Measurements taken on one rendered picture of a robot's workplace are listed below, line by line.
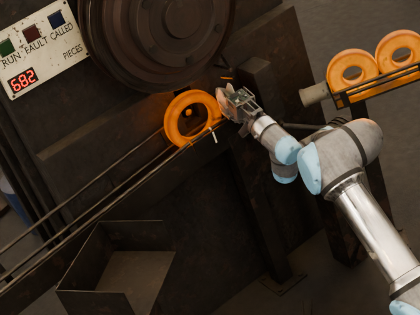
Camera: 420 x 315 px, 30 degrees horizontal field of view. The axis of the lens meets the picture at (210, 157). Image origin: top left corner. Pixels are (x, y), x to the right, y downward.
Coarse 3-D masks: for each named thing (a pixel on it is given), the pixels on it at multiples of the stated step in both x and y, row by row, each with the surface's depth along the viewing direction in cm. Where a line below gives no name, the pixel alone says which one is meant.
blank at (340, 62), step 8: (336, 56) 238; (344, 56) 236; (352, 56) 236; (360, 56) 236; (368, 56) 236; (336, 64) 238; (344, 64) 238; (352, 64) 238; (360, 64) 238; (368, 64) 238; (376, 64) 238; (328, 72) 239; (336, 72) 239; (368, 72) 239; (376, 72) 239; (328, 80) 241; (336, 80) 241; (344, 80) 242; (352, 80) 244; (360, 80) 241; (336, 88) 242; (352, 96) 244
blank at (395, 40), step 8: (392, 32) 234; (400, 32) 233; (408, 32) 233; (384, 40) 234; (392, 40) 233; (400, 40) 233; (408, 40) 233; (416, 40) 233; (376, 48) 237; (384, 48) 235; (392, 48) 235; (416, 48) 235; (376, 56) 237; (384, 56) 236; (416, 56) 236; (384, 64) 238; (392, 64) 238; (400, 64) 239; (384, 72) 239; (400, 72) 239; (416, 72) 239
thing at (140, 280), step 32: (96, 224) 215; (128, 224) 212; (160, 224) 208; (96, 256) 214; (128, 256) 218; (160, 256) 213; (64, 288) 200; (96, 288) 212; (128, 288) 208; (160, 288) 204
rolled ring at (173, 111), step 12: (180, 96) 233; (192, 96) 234; (204, 96) 236; (168, 108) 234; (180, 108) 233; (216, 108) 239; (168, 120) 233; (216, 120) 241; (168, 132) 234; (180, 144) 238
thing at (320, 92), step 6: (318, 84) 243; (324, 84) 242; (300, 90) 245; (306, 90) 244; (312, 90) 243; (318, 90) 242; (324, 90) 242; (300, 96) 243; (306, 96) 243; (312, 96) 243; (318, 96) 242; (324, 96) 243; (330, 96) 242; (306, 102) 243; (312, 102) 244
